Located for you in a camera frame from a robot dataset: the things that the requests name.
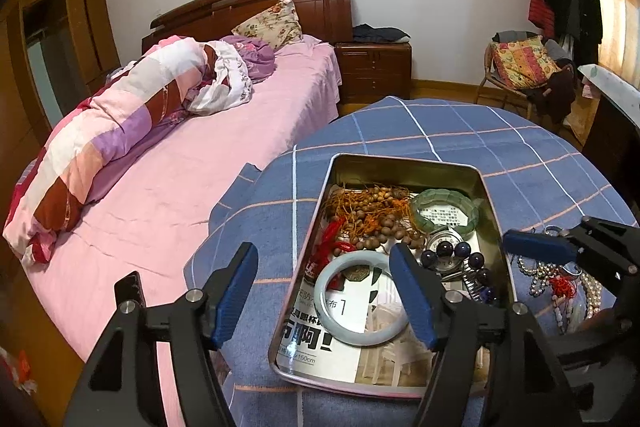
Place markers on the wooden wardrobe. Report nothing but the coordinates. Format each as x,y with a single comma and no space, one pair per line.
50,32

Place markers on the white floral cloth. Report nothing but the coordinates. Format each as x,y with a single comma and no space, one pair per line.
230,82

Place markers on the printed paper sheet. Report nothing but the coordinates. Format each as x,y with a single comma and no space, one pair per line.
360,347

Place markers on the orange patterned cushion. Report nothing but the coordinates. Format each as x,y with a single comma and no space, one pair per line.
525,62

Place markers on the rattan chair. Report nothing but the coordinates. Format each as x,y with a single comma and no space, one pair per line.
487,82

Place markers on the pink patchwork quilt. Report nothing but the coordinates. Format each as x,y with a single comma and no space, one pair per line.
100,132

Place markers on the white jade bangle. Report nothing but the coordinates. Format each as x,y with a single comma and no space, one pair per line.
325,277

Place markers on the dark folded clothes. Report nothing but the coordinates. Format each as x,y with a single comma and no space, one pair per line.
380,34

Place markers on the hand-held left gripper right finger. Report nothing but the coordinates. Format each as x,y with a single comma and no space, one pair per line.
412,302

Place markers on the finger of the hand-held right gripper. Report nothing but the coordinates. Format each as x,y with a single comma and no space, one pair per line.
540,244
610,237

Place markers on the blue plaid tablecloth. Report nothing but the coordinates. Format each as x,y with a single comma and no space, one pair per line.
450,132

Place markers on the green jade bangle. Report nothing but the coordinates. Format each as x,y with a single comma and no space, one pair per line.
419,209

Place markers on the wooden nightstand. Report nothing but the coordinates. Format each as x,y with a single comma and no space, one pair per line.
372,72

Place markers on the floral pillow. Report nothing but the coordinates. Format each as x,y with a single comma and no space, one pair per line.
272,24

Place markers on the wooden bed headboard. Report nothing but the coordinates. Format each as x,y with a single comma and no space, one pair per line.
225,2

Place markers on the red white plastic bag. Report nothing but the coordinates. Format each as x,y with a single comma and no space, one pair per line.
20,369

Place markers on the bed with pink sheet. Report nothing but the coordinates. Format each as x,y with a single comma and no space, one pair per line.
200,157

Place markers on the pink metal tin box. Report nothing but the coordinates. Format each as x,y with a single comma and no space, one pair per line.
400,169

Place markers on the dark maroon garment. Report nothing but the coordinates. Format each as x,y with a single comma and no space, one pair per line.
555,97

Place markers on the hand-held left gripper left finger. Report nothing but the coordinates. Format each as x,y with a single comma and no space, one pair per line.
235,292

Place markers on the white green patterned cloth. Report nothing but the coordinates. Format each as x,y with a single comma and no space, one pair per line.
615,92

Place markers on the dark wooden desk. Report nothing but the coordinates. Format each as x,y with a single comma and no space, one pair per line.
610,147

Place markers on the octagonal brass charm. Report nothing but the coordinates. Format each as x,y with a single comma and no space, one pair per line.
362,277

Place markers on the red hanging jacket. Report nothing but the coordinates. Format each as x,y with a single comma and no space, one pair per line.
540,9

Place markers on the silver wristwatch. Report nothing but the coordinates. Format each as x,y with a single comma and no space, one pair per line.
447,239

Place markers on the purple blanket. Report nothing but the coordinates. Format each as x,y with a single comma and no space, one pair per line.
255,54

